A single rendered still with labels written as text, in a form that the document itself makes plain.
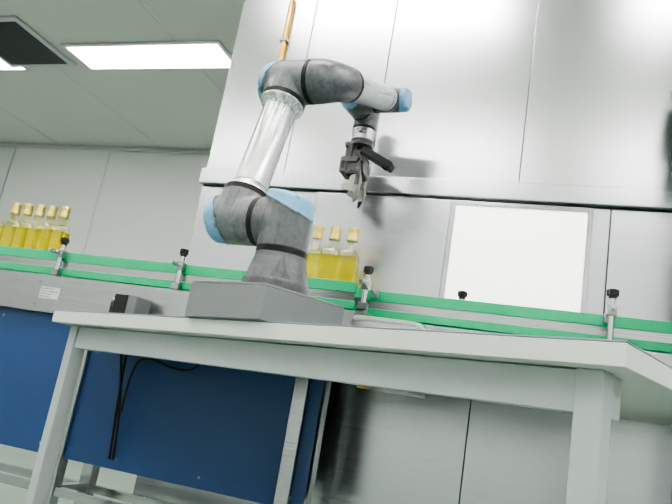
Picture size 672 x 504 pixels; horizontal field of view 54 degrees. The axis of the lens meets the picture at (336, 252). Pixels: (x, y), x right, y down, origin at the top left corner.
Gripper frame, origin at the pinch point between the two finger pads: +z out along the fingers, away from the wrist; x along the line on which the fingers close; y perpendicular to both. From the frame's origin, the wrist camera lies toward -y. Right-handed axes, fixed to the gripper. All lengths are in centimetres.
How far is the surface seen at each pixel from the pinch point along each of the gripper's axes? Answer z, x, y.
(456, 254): 11.3, -12.9, -30.7
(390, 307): 33.3, 3.4, -16.3
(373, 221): 2.4, -12.3, -2.1
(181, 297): 39, 16, 46
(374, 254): 13.6, -12.3, -4.2
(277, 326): 51, 71, -12
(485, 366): 55, 83, -54
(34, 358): 64, 14, 95
